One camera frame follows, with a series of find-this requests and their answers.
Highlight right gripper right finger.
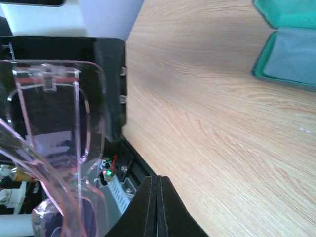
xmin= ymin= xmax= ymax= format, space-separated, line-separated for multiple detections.
xmin=156 ymin=176 xmax=208 ymax=237

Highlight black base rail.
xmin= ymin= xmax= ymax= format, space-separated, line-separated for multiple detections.
xmin=114 ymin=139 xmax=156 ymax=189

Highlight pink sunglasses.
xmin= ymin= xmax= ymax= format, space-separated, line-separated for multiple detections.
xmin=0 ymin=60 xmax=109 ymax=237

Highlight light blue cleaning cloth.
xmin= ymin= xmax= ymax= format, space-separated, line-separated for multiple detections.
xmin=263 ymin=28 xmax=316 ymax=85

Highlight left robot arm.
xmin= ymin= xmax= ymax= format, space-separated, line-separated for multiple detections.
xmin=0 ymin=0 xmax=127 ymax=237

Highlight blue-grey glasses case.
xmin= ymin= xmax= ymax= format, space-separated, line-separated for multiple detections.
xmin=251 ymin=0 xmax=316 ymax=92

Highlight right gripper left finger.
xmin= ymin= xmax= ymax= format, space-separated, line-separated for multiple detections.
xmin=106 ymin=176 xmax=157 ymax=237

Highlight light blue slotted cable duct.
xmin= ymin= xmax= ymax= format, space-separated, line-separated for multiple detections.
xmin=98 ymin=176 xmax=137 ymax=215

